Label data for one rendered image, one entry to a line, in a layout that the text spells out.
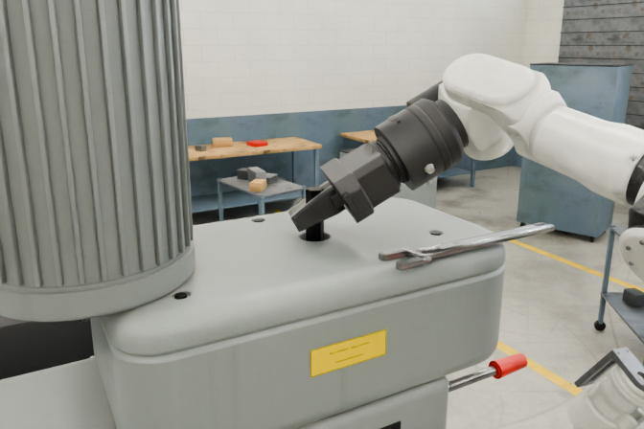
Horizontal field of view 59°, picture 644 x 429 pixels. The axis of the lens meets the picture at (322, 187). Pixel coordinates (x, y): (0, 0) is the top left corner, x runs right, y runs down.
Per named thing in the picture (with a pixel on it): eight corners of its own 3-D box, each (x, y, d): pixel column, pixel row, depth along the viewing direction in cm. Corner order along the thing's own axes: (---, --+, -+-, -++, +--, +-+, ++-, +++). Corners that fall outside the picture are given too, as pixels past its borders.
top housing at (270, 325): (395, 283, 93) (399, 190, 89) (518, 359, 71) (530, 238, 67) (91, 357, 71) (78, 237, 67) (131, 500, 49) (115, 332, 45)
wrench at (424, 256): (535, 224, 72) (536, 218, 72) (562, 233, 69) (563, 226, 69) (378, 259, 61) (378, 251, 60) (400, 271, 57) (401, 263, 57)
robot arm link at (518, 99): (447, 133, 71) (537, 175, 62) (429, 79, 65) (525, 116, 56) (481, 101, 73) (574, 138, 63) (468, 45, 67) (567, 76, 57)
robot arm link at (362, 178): (371, 245, 62) (462, 188, 63) (328, 173, 60) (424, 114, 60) (346, 213, 74) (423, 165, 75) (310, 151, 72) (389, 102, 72)
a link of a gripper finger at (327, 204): (287, 212, 65) (333, 184, 66) (301, 234, 66) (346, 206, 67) (288, 216, 64) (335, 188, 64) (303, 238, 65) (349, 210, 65)
